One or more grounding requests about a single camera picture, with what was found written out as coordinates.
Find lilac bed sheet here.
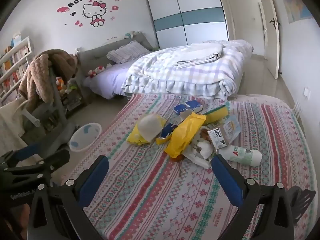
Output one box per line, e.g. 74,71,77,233
84,61,140,99

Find white plastic bottle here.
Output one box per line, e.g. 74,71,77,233
217,144,262,167

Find white door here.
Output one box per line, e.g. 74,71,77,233
260,0,282,80

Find cartoon cat wall sticker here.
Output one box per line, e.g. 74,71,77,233
57,0,124,28

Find white paper bowl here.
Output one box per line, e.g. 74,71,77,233
138,114,163,142

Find cream cloth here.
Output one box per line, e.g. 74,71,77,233
0,100,28,150

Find plaid quilt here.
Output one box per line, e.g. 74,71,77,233
121,39,254,99

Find white bookshelf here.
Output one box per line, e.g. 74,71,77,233
0,36,34,103

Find pale plush toy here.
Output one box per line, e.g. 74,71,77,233
124,30,143,39

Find grey chair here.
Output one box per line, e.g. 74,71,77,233
22,65,75,143

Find blue wrapper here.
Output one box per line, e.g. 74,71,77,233
156,123,179,145

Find large yellow plastic bag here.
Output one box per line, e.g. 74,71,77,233
164,112,207,158

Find wall poster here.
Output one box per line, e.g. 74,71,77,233
276,0,317,24

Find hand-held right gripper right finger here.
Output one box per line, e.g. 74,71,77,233
211,154,299,240

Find red white plush toy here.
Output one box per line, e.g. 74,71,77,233
87,65,105,78

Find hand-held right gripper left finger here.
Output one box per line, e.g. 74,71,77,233
27,155,110,240

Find small yellow plastic bag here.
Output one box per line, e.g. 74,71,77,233
127,116,167,146

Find rows of books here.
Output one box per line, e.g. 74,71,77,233
0,45,29,98

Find blue box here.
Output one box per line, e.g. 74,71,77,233
174,100,203,115

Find yellow sponge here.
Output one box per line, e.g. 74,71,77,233
205,106,229,125

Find dark bedside shelf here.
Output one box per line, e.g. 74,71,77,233
60,77,87,112

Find white plastic basket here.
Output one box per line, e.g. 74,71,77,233
69,122,102,152

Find crumpled white tissue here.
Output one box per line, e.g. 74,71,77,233
194,140,215,160

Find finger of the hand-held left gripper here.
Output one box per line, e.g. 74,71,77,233
0,142,43,167
4,149,70,180

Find orange plush toy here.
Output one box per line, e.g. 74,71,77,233
55,76,68,92

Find striped pillow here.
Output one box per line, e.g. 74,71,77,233
107,41,150,64

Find grey bed headboard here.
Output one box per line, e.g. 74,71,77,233
76,32,155,80

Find white printed wrapper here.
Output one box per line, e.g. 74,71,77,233
182,150,213,169

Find light blue printed packet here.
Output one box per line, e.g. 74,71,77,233
222,115,242,140

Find folded white blanket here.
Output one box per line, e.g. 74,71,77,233
173,43,224,68

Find white teal wardrobe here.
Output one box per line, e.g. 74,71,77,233
141,0,229,50

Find small white black carton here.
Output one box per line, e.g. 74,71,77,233
207,127,229,148

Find grey cardboard piece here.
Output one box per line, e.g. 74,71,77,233
175,111,193,125

